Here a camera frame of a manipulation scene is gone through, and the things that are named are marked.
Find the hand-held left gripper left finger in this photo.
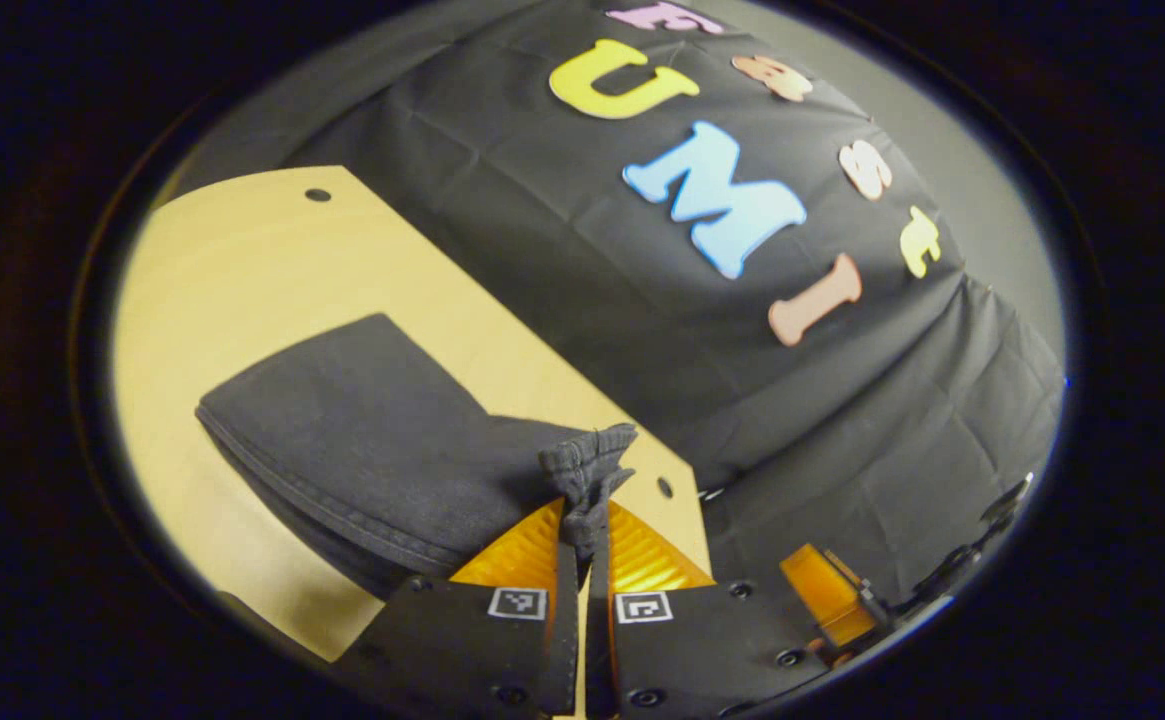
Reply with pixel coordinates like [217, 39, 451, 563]
[337, 498, 583, 720]

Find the black backdrop cloth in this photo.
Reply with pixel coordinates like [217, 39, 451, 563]
[157, 0, 1068, 611]

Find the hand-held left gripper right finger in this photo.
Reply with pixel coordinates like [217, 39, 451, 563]
[586, 500, 835, 720]

